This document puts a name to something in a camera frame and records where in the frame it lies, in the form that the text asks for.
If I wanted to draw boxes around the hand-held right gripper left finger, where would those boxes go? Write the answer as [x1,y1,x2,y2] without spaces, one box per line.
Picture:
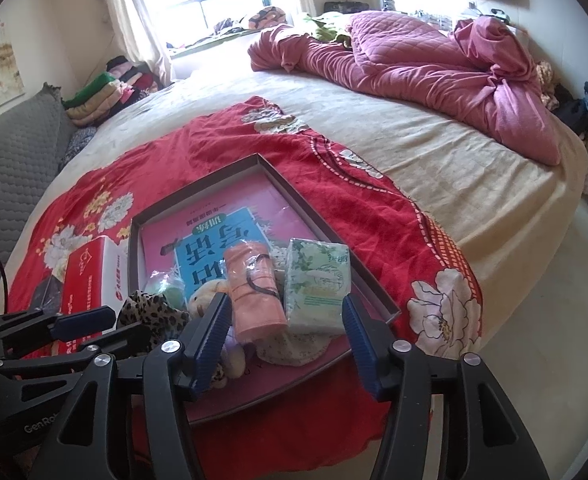
[26,291,232,480]

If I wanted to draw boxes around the bed with cream sheet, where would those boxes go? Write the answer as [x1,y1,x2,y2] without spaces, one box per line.
[0,55,588,361]

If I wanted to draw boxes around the green cloth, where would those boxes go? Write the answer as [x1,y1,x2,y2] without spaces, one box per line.
[304,12,355,48]

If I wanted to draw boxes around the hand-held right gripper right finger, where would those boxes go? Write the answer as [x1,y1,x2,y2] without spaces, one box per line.
[341,294,550,480]

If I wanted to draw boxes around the leopard print cloth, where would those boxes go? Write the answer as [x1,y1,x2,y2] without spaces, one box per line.
[116,290,227,391]

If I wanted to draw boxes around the plush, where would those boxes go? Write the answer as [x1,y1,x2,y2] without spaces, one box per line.
[144,267,187,308]

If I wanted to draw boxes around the red floral blanket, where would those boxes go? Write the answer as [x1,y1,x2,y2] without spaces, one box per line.
[16,95,485,461]

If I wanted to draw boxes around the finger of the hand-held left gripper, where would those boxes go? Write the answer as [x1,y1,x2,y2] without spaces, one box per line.
[0,304,118,347]
[0,321,151,377]

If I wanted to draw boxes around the shallow grey box tray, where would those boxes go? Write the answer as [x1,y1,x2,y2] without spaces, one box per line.
[129,152,402,426]

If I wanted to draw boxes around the green white tissue pack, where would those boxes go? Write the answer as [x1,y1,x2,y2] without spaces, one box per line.
[283,237,352,333]

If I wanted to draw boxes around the pink quilt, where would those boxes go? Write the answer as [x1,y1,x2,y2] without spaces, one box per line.
[248,9,565,167]

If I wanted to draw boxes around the pale floral patterned pouch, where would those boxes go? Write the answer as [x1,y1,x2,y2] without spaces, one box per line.
[256,330,332,367]

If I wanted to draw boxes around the grey quilted headboard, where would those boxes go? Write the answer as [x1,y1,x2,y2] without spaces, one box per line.
[0,82,97,306]

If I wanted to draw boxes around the teddy bear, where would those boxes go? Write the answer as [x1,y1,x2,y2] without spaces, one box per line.
[186,279,247,391]

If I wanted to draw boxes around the pink towel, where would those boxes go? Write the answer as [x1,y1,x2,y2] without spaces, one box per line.
[223,242,287,346]

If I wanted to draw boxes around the grey patterned pillow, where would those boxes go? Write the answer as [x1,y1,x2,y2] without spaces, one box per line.
[59,125,97,171]

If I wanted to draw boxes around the pink book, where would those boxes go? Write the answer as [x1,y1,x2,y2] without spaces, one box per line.
[140,172,325,306]

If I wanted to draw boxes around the stack of folded blankets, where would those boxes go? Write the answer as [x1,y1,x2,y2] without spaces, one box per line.
[63,55,172,128]

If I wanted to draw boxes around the black box device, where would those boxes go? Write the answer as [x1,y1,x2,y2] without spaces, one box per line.
[322,0,370,15]

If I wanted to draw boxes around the patterned cushion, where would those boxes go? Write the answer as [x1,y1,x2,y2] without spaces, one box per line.
[246,6,295,31]

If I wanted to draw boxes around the red and white box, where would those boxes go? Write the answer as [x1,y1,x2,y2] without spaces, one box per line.
[59,236,132,356]

